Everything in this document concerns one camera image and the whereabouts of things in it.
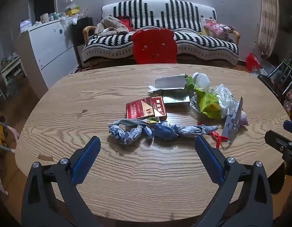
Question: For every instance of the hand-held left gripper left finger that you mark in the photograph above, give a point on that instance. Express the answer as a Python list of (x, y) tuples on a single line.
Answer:
[(86, 163)]

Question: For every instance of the pink printed cushion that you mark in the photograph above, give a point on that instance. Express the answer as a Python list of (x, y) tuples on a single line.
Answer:
[(218, 28)]

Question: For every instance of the white shelf rack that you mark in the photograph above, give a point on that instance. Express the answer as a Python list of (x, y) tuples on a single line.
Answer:
[(11, 68)]

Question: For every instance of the black and white striped sofa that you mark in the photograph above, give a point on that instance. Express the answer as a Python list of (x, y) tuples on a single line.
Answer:
[(202, 40)]

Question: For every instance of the silver blister card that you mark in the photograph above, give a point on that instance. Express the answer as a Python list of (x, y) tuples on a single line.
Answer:
[(232, 123)]

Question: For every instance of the crumpled light blue wrapper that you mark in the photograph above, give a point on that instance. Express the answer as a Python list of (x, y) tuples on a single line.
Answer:
[(124, 133)]

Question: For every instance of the yellow-green plastic bag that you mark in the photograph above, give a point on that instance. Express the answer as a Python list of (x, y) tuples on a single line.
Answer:
[(207, 104)]

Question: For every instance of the small white plastic bag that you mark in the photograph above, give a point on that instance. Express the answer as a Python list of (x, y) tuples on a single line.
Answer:
[(202, 80)]

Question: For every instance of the red ribbon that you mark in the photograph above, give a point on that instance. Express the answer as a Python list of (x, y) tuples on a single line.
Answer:
[(218, 138)]

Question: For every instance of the white open carton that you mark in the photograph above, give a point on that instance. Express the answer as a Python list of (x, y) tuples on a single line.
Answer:
[(169, 81)]

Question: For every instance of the red plastic bag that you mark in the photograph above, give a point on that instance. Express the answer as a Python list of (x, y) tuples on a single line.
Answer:
[(252, 62)]

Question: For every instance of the dark cabinet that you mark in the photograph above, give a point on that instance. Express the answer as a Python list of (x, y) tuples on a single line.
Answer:
[(82, 35)]

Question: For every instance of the silver foil box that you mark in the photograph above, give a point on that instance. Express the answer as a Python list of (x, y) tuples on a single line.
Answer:
[(176, 99)]

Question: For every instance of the black chair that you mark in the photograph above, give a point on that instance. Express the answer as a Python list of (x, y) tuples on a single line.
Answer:
[(275, 78)]

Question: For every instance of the crumpled white plastic bag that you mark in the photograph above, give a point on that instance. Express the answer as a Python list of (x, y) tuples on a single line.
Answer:
[(225, 97)]

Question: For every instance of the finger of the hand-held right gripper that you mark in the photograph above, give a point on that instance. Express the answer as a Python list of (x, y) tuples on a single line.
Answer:
[(275, 138), (291, 125)]

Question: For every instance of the white cup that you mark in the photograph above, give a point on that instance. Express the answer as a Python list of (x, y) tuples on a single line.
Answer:
[(44, 18)]

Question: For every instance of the pile of beige clothes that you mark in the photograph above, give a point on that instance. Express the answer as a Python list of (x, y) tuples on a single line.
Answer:
[(110, 24)]

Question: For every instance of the patterned curtain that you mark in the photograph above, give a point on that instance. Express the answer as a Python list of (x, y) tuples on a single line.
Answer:
[(268, 16)]

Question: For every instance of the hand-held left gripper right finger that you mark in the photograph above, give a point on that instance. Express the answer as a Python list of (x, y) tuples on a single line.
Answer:
[(207, 160)]

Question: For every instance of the white cabinet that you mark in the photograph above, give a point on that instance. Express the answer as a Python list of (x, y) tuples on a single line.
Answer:
[(49, 47)]

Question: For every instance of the red cigarette pack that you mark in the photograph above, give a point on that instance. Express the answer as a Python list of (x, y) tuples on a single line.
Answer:
[(141, 108)]

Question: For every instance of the yellow patterned cloth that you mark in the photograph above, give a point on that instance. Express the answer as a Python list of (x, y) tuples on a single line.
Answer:
[(0, 132)]

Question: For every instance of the red bear-shaped chair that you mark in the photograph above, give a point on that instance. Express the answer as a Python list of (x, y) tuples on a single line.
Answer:
[(155, 45)]

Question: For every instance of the yellow box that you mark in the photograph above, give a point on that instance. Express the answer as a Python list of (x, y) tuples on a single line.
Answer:
[(72, 11)]

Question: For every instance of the flat white wrapper strip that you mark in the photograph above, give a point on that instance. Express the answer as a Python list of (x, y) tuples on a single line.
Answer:
[(129, 122)]

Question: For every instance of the pale pink wrapper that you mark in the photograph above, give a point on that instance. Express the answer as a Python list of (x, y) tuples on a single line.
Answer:
[(244, 119)]

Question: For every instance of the crumpled dark blue wrapper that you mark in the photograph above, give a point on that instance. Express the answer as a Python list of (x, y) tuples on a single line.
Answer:
[(163, 131)]

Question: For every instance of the crumpled silver wrapper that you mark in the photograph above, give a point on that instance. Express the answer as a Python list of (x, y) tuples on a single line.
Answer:
[(195, 130)]

